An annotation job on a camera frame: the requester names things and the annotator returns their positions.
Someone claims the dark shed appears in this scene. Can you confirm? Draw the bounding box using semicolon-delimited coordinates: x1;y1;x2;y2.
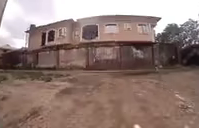
179;42;199;67

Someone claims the grass patch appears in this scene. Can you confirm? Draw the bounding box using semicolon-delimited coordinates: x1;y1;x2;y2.
0;69;75;85

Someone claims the group of trees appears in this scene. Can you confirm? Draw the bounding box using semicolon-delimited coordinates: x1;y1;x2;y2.
155;0;199;50

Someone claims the stained concrete fence wall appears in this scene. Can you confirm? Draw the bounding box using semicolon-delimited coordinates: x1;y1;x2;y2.
0;41;180;71

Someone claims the unfinished beige two-storey building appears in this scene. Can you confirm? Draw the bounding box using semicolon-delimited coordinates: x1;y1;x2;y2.
24;14;162;52

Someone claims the brown dirt road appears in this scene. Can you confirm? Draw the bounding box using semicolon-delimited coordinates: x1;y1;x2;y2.
0;67;199;128

